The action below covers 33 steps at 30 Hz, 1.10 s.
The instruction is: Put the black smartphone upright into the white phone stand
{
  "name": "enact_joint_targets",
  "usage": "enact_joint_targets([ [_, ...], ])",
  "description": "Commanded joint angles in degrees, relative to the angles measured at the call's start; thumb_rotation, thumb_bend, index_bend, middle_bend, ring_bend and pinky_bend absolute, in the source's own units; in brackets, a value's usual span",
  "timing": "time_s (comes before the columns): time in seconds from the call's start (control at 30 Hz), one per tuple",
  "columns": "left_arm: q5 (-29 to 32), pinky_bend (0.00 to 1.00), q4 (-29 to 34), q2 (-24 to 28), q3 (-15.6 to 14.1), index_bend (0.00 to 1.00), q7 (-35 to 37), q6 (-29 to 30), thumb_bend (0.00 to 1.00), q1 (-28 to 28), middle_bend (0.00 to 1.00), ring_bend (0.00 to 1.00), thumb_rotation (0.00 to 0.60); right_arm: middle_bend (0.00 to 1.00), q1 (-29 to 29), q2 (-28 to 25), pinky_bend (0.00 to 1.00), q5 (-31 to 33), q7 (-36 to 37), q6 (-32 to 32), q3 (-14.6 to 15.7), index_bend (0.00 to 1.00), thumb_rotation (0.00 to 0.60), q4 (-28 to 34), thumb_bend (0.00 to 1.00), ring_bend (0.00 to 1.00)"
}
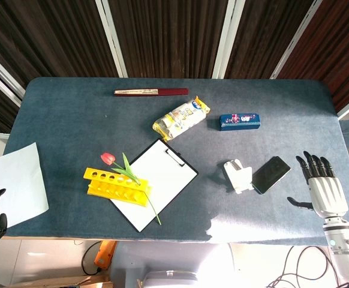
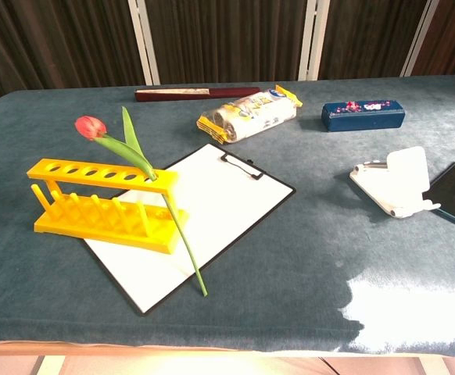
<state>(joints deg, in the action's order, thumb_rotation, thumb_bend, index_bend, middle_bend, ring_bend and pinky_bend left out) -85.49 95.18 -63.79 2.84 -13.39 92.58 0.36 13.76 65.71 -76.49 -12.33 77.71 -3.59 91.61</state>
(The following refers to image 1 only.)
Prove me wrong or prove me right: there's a dark red folding fan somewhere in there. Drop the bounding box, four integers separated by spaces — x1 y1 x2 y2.
113 87 190 97

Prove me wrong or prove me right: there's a black smartphone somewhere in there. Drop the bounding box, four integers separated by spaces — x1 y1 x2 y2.
251 155 292 195

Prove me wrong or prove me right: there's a blue table cloth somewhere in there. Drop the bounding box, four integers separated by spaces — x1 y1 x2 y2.
2 76 349 246

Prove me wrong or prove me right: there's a yellow snack package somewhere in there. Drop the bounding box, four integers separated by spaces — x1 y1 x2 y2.
152 95 211 142

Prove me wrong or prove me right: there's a blue rectangular box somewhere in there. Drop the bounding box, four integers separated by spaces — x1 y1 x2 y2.
218 113 262 131

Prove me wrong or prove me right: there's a white clipboard black clip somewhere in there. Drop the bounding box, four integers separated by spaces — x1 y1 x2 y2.
109 138 199 233

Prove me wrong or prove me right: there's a black cable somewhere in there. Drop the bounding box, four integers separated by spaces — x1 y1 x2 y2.
81 240 103 276
266 245 343 288

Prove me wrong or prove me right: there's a white phone stand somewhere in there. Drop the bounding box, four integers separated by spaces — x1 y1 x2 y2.
223 158 255 195

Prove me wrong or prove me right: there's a yellow test tube rack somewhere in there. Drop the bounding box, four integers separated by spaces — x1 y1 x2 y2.
83 167 153 208

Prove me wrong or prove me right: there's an orange device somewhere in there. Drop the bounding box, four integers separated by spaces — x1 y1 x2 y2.
94 240 118 268

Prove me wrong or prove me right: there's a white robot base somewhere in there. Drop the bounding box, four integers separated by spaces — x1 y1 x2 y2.
137 269 199 288

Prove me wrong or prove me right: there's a cardboard box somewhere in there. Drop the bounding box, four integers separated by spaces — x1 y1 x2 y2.
6 274 111 288

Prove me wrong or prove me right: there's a white paper sheet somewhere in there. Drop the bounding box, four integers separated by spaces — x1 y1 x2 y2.
0 142 50 232

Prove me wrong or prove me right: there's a red artificial tulip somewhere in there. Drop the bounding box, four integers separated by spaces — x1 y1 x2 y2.
100 152 163 226

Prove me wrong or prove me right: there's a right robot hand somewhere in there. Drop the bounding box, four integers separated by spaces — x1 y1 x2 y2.
287 151 349 219

